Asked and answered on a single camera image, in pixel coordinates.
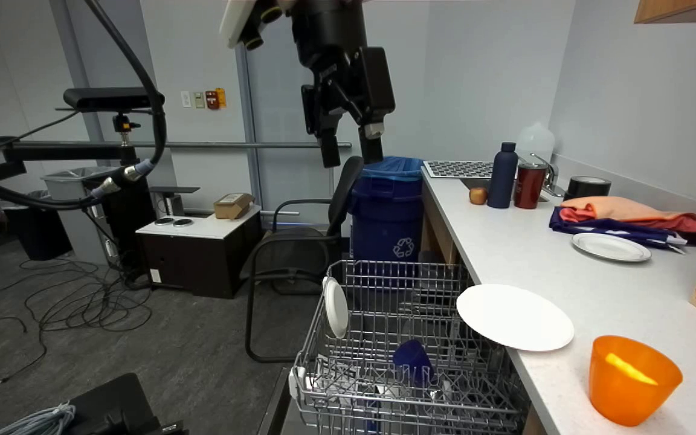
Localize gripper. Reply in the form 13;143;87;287
290;0;396;169

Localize small white plate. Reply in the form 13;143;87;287
322;276;350;340

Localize dishwasher rack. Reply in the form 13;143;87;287
291;259;531;435

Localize plain white plate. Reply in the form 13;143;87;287
456;283;575;353

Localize dishwasher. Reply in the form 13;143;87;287
256;259;533;435

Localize white plate with rim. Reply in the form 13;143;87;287
571;232;653;263

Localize dishwasher door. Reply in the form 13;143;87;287
256;365;301;435

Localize blue recycling bin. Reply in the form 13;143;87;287
347;156;426;265

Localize grid drying mat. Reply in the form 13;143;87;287
423;159;496;180

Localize black office chair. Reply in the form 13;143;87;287
244;155;365;364

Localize sink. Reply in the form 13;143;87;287
459;176;552;204

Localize cardboard box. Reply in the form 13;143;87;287
213;193;256;220

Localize navy bottle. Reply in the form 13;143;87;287
486;141;519;210

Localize clear plastic jug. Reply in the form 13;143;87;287
515;121;556;165

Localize red tumbler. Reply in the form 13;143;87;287
513;161;549;210

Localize black cabinet with white top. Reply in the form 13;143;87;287
135;204;263;300

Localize tap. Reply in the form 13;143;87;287
529;152;567;199

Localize black round container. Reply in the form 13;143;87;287
563;176;613;202

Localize black equipment stand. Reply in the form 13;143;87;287
81;174;156;274

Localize blue cup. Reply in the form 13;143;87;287
391;339;437;388

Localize navy cloth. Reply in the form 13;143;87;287
549;206;688;250

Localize orange cloth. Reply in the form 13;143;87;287
559;195;696;237

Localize grey trash bin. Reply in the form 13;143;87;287
40;167;120;201

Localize black trash bin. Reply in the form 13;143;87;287
2;190;73;262

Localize black box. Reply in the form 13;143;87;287
61;372;190;435

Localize orange plastic cup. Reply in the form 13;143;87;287
587;335;684;428

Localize thick black cable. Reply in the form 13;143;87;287
0;0;168;211

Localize camera on mount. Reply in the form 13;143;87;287
0;86;166;183

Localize wooden wall cabinet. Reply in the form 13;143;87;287
633;0;696;25

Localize coil of light blue cable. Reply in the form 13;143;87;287
0;401;77;435

